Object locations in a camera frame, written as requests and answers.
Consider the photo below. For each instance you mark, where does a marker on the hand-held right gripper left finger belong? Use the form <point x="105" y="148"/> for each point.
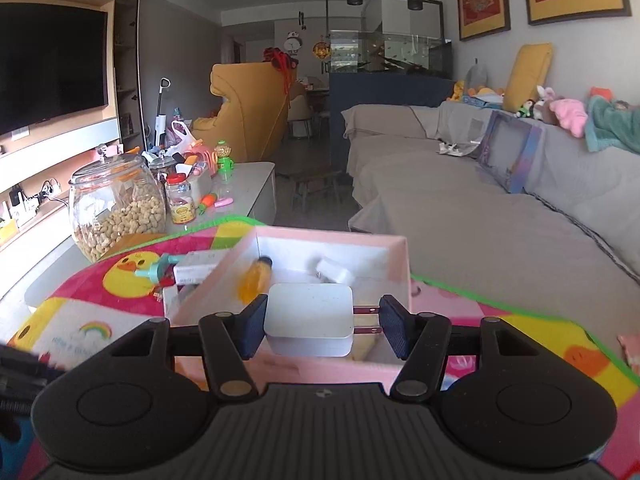
<point x="254" y="327"/>

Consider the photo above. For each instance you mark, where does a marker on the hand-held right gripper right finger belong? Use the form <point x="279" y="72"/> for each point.
<point x="395" y="327"/>

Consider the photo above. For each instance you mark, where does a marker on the white power adapter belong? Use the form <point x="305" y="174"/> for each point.
<point x="307" y="317"/>

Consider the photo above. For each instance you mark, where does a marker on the pink cardboard box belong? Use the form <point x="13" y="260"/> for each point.
<point x="345" y="255"/>

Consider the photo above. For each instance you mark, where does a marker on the orange small bottle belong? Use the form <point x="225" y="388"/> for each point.
<point x="254" y="280"/>

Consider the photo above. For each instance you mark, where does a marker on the small white plug adapter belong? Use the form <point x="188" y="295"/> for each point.
<point x="334" y="272"/>

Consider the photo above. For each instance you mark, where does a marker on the teal plastic tool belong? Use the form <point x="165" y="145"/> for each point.
<point x="152" y="271"/>

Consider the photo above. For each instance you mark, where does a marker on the printed duck blanket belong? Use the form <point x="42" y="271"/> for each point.
<point x="100" y="290"/>

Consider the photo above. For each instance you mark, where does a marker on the carrot toy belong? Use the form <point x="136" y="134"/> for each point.
<point x="207" y="202"/>

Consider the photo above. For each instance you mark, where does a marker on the grey sofa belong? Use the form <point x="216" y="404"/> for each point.
<point x="475" y="210"/>

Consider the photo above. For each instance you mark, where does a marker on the small red-lid jar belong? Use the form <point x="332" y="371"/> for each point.
<point x="180" y="200"/>

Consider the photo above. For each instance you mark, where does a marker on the wooden stool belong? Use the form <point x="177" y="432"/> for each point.
<point x="312" y="185"/>

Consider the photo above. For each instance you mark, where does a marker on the white storage container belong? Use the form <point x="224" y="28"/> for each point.
<point x="197" y="180"/>

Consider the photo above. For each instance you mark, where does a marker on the green toy bottle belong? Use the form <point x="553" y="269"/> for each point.
<point x="225" y="160"/>

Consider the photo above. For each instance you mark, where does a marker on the glass jar of nuts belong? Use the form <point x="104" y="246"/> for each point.
<point x="117" y="210"/>

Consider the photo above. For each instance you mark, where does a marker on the glass jar with black lid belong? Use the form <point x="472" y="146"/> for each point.
<point x="161" y="166"/>

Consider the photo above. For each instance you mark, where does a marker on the white crumpled paper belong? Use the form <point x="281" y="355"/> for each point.
<point x="452" y="149"/>

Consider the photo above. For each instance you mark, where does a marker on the white plastic bag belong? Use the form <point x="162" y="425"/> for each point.
<point x="181" y="136"/>

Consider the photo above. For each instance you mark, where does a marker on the purple framed box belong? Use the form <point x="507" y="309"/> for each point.
<point x="510" y="152"/>

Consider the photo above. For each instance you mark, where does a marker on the yellow armchair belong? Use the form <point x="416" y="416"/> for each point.
<point x="250" y="110"/>

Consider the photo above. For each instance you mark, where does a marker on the dark blue cabinet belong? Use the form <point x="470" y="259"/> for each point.
<point x="390" y="97"/>

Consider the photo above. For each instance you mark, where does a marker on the white stick vacuum cleaner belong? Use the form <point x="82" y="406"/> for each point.
<point x="161" y="115"/>

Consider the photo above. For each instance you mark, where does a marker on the yellow plush toy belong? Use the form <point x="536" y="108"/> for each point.
<point x="457" y="91"/>

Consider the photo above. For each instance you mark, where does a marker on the grey shark plush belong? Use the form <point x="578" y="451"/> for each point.
<point x="477" y="76"/>

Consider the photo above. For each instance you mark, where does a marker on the red hanging decoration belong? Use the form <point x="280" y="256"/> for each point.
<point x="280" y="62"/>

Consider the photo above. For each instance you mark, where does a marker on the glass fish tank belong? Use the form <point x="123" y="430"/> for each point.
<point x="390" y="52"/>

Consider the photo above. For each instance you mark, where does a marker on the pink plush toy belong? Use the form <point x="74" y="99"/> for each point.
<point x="570" y="114"/>

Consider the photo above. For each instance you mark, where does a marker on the yellow pillow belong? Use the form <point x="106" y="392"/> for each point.
<point x="527" y="77"/>

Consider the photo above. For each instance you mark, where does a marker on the teal blanket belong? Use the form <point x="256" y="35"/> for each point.
<point x="612" y="127"/>

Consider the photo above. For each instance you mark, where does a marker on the black television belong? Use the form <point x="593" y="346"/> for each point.
<point x="47" y="65"/>

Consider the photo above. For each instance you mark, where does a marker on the round orange wall decoration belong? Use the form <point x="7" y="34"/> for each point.
<point x="321" y="50"/>

